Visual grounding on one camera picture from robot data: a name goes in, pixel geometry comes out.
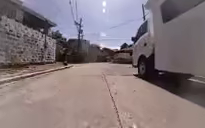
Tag grey stone block wall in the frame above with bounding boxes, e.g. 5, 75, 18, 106
0, 15, 57, 66

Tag house with dark roof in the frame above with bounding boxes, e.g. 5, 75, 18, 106
0, 0, 58, 38

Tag grey concrete road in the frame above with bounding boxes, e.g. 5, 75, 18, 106
0, 62, 205, 128

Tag distant low building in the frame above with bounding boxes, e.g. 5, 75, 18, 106
111, 47, 134, 64

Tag white van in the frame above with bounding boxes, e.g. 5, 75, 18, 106
130, 0, 205, 80

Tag raised concrete sidewalk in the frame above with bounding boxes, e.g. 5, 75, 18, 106
0, 62, 74, 88

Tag overhead wires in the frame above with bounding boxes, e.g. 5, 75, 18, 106
68, 0, 148, 34

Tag utility pole with crossarms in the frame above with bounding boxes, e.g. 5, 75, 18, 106
73, 17, 85, 54

